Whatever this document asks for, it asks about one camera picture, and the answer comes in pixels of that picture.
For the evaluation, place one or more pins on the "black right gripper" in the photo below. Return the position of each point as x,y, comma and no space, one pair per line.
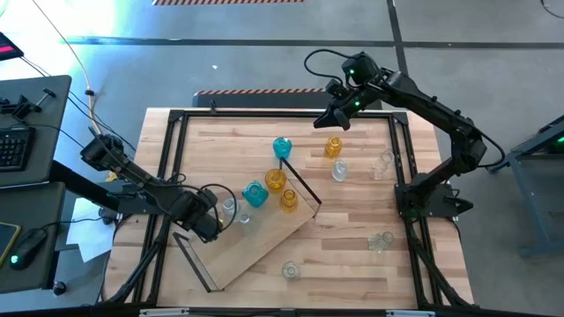
354,100

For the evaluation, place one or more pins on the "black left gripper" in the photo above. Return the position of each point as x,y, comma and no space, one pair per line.
196,211

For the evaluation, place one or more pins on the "cylindrical amber glass vase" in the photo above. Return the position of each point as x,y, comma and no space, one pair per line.
333,147

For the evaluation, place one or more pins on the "wide teal glass vase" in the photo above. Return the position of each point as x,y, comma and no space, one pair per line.
254,196

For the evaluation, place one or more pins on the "large ribbed amber glass jar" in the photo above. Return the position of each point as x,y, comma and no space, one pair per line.
275,180

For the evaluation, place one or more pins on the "narrow-neck amber glass vase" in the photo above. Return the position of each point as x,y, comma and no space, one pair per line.
288,200

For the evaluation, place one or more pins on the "ribbed clear glass jar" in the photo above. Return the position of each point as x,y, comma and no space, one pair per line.
291,271

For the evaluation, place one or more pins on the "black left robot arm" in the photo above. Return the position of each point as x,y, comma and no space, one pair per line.
132,174

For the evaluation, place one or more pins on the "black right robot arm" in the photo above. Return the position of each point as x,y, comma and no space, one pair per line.
423,94

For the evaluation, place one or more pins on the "ribbed clear glass vase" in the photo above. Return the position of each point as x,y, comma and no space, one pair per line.
229,207

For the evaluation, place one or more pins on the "labelled clear glass carafe vase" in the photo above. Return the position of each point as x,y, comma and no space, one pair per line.
244,218

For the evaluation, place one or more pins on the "small clear glass vase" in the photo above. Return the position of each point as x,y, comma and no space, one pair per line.
339,171

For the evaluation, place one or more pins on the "rounded teal glass vase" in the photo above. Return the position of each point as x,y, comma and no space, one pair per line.
282,149

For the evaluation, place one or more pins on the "black hazard-striped floor mat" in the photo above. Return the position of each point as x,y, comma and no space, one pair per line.
220,2
264,100

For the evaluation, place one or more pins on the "small yellow clip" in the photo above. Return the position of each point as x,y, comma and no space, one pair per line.
111,177

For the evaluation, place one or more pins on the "white paper sheet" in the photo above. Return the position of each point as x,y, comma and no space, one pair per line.
88,238

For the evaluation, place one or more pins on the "black diagonal strut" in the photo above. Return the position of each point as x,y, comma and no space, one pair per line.
70,178

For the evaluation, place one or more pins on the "black round knob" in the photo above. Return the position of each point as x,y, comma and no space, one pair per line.
59,288

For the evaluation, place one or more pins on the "black computer mouse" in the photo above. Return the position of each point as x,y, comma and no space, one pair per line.
28,246

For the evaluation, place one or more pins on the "dark grey desk panel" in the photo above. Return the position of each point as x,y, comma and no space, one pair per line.
26,202
48,110

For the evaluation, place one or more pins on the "grey metal side stand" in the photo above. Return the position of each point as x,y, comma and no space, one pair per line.
533,143

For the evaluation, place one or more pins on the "phone with yellow case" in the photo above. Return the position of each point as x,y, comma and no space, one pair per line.
6,242

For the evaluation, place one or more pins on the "black backlit keyboard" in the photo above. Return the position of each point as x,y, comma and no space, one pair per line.
13,149

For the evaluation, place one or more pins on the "black device with green light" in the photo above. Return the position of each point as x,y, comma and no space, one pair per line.
558,141

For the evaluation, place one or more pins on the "black desk clamp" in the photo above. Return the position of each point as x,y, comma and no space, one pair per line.
20,108

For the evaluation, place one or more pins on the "tablet with red screen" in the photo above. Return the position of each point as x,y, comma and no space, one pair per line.
9,46

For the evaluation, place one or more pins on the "black aluminium table frame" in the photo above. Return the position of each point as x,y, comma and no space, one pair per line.
247,115

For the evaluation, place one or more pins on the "silver bracket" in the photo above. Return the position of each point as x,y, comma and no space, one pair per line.
410,313
163,312

